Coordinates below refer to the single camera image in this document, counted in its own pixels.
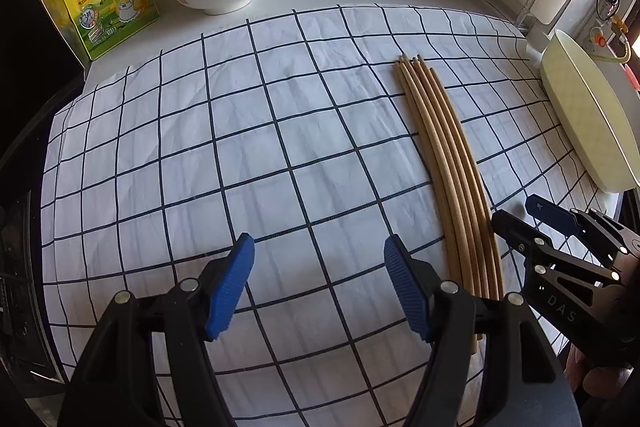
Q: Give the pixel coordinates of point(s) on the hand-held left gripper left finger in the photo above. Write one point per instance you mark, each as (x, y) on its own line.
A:
(232, 287)

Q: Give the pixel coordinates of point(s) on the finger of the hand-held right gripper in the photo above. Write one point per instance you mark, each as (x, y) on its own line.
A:
(515, 229)
(550, 212)

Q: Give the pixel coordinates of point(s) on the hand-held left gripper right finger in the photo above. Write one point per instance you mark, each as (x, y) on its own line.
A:
(407, 292)

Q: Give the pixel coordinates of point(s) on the group of wooden chopsticks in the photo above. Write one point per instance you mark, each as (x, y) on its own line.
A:
(450, 157)

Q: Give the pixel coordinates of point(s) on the cream round basin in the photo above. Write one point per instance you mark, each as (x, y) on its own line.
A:
(590, 107)

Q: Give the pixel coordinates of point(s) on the person's right hand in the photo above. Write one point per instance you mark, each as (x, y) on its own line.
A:
(605, 384)

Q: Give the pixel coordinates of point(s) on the white blue checked cloth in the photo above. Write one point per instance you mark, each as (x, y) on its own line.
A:
(250, 132)

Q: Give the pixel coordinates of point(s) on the pink dish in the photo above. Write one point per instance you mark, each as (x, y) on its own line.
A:
(632, 77)

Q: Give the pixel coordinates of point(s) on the gas pipe with valves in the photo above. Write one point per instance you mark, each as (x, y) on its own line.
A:
(617, 24)

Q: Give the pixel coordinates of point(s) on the black appliance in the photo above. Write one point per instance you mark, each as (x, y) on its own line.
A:
(20, 282)

